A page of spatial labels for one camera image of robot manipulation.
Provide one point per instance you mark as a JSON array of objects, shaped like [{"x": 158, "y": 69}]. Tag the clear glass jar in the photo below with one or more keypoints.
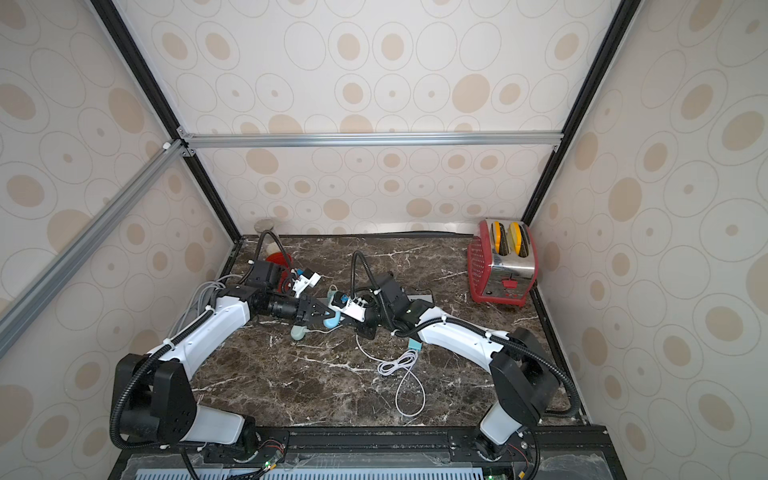
[{"x": 264, "y": 224}]

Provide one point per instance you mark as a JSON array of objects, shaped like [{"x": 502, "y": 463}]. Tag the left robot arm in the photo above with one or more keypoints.
[{"x": 153, "y": 404}]

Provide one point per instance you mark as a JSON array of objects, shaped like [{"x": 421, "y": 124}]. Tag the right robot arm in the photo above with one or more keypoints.
[{"x": 528, "y": 384}]

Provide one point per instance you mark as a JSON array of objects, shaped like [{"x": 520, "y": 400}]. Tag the horizontal aluminium rail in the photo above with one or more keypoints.
[{"x": 381, "y": 139}]

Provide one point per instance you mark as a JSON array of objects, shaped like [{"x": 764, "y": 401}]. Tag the diagonal aluminium rail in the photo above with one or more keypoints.
[{"x": 23, "y": 311}]

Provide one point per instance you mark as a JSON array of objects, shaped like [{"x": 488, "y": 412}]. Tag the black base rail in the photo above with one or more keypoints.
[{"x": 545, "y": 452}]

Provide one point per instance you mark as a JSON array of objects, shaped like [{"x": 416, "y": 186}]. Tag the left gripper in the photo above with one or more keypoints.
[{"x": 318, "y": 317}]

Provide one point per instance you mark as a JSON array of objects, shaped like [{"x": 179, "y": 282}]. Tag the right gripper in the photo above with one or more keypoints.
[{"x": 369, "y": 309}]

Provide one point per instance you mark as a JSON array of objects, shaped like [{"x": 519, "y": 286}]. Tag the blue earbud case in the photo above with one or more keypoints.
[{"x": 331, "y": 323}]

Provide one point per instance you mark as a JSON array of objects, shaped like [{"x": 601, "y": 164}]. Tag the red silver toaster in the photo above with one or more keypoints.
[{"x": 502, "y": 262}]

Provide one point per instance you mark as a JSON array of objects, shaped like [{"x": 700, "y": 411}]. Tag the red metal cup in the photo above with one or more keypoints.
[{"x": 280, "y": 259}]

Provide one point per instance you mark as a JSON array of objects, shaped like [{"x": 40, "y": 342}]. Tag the green earbud case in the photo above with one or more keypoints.
[{"x": 298, "y": 333}]

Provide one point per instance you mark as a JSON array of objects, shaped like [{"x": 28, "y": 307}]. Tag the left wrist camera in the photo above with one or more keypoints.
[{"x": 303, "y": 280}]

